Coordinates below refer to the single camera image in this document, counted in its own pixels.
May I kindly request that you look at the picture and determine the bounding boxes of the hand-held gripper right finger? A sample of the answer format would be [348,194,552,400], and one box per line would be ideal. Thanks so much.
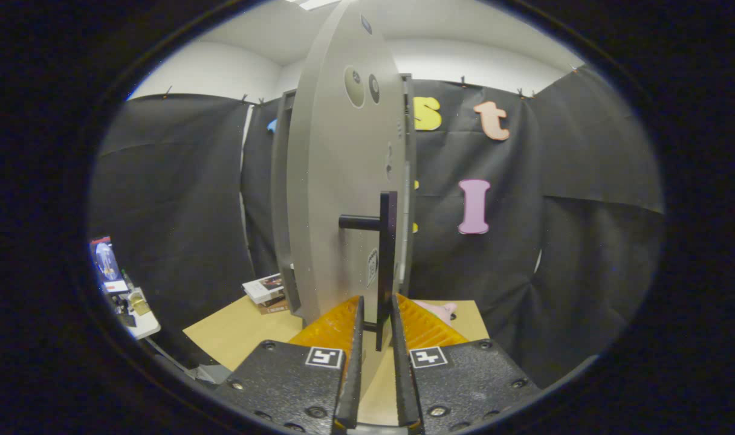
[390,294,540,434]

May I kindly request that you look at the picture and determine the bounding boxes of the white book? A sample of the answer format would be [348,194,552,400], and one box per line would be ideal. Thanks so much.
[242,273,285,305]

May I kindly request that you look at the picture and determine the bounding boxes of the grey shoe cabinet door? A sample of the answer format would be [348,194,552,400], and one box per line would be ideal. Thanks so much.
[286,0,416,339]

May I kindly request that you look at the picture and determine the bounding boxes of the black backdrop cloth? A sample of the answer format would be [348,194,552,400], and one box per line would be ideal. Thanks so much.
[88,63,665,387]

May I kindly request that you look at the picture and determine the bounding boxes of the black door handle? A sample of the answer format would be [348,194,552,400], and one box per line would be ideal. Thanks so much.
[338,191,400,352]

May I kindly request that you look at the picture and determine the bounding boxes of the pink green plush toy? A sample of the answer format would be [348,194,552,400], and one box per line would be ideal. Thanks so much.
[413,300,459,327]

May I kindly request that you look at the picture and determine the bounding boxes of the brown book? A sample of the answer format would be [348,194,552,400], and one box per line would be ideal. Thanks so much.
[256,296,291,315]

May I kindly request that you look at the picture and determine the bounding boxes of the row of small cloth clips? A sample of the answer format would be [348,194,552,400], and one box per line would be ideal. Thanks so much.
[162,63,580,105]

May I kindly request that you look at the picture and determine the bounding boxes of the white side table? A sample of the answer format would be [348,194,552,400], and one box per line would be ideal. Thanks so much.
[111,284,161,340]

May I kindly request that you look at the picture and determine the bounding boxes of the blue printed box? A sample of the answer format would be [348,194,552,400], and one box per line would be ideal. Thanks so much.
[89,236,129,295]

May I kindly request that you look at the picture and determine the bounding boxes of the grey shoe cabinet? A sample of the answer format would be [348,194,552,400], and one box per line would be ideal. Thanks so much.
[270,72,418,318]

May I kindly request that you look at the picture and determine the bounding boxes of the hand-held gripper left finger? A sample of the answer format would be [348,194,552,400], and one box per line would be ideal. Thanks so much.
[213,295,366,433]

